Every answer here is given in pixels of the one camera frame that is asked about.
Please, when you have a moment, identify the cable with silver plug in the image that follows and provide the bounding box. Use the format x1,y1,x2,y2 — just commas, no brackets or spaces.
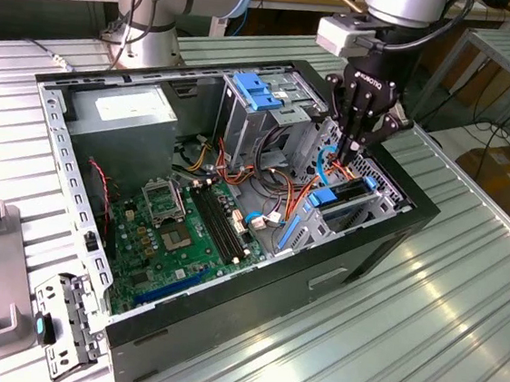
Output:
24,37,76,73

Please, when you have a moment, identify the black camera cable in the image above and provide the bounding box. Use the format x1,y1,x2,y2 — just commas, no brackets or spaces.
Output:
354,0,476,64

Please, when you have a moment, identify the metal disk bay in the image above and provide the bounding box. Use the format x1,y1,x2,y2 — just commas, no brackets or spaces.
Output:
273,164,417,268

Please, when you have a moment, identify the metal socket cover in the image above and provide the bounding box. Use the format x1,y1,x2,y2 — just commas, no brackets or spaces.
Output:
136,174,192,231

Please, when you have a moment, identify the black open PC case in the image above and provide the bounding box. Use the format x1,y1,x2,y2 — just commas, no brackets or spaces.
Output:
2,32,455,382

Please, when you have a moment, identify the yellow orange wire bundle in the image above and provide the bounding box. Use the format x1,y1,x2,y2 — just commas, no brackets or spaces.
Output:
186,134,214,173

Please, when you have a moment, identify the large brown cardboard box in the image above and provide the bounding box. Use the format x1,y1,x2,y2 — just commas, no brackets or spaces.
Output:
450,142,510,228

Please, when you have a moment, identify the green motherboard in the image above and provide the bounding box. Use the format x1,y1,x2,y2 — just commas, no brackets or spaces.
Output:
98,169,275,332

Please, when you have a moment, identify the red black fan wire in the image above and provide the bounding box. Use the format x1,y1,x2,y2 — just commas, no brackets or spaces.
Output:
78,158,118,237

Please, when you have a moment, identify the black RAM slot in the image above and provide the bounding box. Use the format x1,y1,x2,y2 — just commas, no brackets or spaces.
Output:
183,184,243,266
195,184,256,260

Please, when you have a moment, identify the metal slat side table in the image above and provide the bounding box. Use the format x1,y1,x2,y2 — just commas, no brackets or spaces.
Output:
410,19,510,132

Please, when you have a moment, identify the blue expansion slot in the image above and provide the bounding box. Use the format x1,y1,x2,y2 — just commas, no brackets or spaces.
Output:
132,262,205,314

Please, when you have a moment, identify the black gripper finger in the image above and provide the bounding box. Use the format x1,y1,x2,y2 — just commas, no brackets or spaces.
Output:
315,71,365,165
347,88,417,171

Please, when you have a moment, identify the blue data wire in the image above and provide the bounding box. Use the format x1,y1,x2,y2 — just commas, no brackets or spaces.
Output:
316,142,341,190

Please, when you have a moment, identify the black cable loop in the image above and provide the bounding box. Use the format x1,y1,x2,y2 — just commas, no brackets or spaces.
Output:
254,122,311,195

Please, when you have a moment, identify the orange black wire bundle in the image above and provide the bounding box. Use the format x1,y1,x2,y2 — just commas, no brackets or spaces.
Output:
166,132,315,220

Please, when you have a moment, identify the grey power supply unit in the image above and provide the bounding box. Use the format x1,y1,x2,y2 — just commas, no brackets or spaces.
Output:
56,74,182,201

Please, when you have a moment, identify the metal optical drive cage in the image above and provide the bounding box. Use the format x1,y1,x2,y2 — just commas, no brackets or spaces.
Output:
209,62,332,181

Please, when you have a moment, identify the metal slot cover bracket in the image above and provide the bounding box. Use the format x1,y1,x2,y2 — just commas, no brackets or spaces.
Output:
24,269,114,382

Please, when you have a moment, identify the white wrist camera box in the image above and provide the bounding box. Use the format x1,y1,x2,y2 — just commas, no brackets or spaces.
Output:
313,13,380,62

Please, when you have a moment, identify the white connector blue wire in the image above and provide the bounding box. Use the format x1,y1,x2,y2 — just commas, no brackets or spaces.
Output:
242,207,290,235

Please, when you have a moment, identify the black latch with blue tab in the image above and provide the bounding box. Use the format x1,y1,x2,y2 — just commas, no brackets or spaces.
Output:
32,312,61,347

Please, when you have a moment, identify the orange red power wire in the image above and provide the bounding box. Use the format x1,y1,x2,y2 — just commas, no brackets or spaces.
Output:
296,155,362,220

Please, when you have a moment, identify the hard disk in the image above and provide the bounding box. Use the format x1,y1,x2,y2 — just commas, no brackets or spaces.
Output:
275,165,380,262

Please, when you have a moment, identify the blue drive cage latch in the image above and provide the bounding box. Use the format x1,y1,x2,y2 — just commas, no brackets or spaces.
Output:
229,72,287,115

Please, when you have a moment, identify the CPU socket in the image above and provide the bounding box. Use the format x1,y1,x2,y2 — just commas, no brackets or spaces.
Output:
156,220,199,257

